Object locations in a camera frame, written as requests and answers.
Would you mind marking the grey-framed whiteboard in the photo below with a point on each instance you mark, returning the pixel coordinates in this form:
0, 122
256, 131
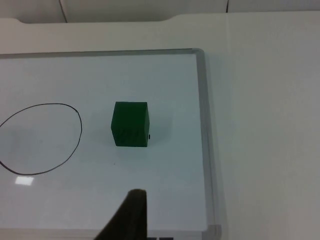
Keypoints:
100, 82

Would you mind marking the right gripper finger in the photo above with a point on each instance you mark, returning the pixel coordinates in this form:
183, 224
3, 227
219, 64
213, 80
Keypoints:
127, 220

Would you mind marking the green cube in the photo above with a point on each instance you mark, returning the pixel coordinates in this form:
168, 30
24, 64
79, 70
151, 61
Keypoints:
130, 123

